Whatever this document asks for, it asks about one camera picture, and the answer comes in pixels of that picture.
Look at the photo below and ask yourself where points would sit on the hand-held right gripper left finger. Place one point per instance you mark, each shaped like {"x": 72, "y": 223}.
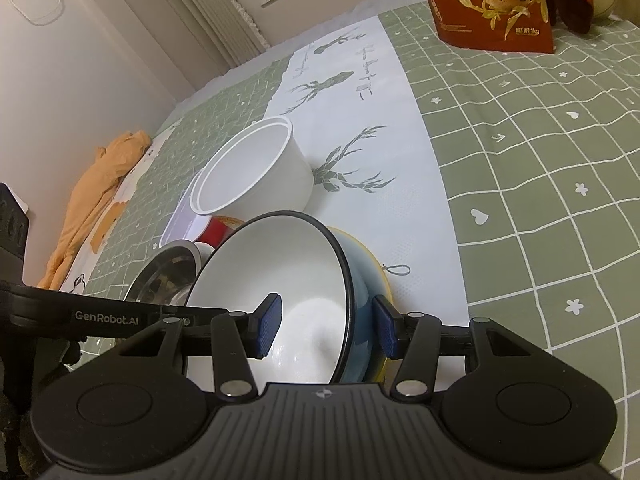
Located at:
{"x": 270, "y": 322}

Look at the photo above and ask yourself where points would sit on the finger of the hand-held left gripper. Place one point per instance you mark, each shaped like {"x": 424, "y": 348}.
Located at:
{"x": 200, "y": 312}

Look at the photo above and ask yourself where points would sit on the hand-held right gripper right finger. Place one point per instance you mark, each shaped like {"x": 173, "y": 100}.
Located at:
{"x": 385, "y": 330}

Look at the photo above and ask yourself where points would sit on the stainless steel bowl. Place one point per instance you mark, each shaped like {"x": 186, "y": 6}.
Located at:
{"x": 160, "y": 280}

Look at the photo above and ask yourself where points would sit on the blue bowl with black rim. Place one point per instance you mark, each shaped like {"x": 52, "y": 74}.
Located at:
{"x": 300, "y": 280}

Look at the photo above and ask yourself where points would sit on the white bowl with yellow rim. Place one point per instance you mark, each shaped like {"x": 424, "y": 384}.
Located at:
{"x": 375, "y": 275}

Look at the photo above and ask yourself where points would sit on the rectangular red and white tray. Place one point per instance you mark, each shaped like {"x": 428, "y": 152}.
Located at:
{"x": 182, "y": 225}

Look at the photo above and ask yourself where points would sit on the orange cloth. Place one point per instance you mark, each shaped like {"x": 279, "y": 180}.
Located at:
{"x": 95, "y": 190}

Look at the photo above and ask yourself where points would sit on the white plastic tub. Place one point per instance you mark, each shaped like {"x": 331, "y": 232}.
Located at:
{"x": 280, "y": 175}

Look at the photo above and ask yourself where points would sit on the green checked bed sheet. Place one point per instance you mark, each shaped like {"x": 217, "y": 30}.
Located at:
{"x": 525, "y": 135}

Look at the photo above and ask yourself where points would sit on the white curtain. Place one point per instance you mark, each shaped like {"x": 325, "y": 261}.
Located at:
{"x": 215, "y": 10}

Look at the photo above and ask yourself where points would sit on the red snack bag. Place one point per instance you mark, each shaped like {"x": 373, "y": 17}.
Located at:
{"x": 475, "y": 10}

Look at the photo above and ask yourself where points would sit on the dark red plush item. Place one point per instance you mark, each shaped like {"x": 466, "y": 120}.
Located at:
{"x": 575, "y": 10}

